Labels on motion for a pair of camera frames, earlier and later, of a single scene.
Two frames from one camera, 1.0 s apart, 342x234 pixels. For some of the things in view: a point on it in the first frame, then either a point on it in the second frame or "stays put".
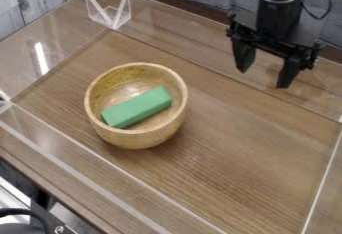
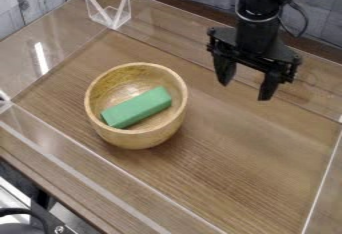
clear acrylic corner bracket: x=110 y=17 stays put
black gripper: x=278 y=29 → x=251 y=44
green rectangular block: x=138 y=108 stays put
